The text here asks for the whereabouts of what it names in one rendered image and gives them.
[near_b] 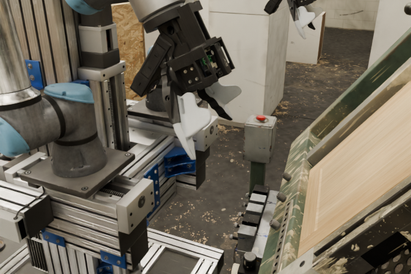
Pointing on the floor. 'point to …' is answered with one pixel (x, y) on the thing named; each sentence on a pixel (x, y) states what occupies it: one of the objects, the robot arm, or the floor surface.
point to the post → (256, 175)
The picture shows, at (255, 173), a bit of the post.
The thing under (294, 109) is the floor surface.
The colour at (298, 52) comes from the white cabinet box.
